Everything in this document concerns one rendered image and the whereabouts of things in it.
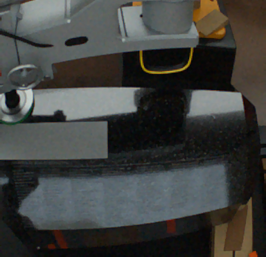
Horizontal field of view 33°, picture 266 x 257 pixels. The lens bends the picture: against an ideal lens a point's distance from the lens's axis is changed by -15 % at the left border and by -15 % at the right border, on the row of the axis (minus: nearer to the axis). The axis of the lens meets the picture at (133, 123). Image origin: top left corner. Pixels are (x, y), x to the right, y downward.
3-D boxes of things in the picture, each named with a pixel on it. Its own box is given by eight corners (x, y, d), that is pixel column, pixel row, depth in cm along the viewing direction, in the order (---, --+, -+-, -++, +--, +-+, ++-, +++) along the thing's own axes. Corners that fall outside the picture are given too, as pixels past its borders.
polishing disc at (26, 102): (9, 77, 213) (9, 75, 211) (41, 91, 208) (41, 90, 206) (-13, 111, 203) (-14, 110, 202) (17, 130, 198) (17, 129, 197)
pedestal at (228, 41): (119, 42, 336) (118, -25, 273) (213, 46, 336) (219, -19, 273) (118, 127, 302) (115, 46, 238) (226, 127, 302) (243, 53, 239)
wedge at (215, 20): (215, 13, 249) (215, 8, 244) (228, 23, 245) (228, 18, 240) (192, 25, 242) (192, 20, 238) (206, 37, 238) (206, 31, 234)
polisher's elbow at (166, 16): (145, 0, 181) (145, -30, 164) (193, 8, 179) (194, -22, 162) (136, 30, 171) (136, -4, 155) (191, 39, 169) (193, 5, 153)
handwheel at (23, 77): (45, 67, 179) (41, 43, 166) (44, 89, 173) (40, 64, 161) (11, 75, 177) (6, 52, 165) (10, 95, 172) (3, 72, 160)
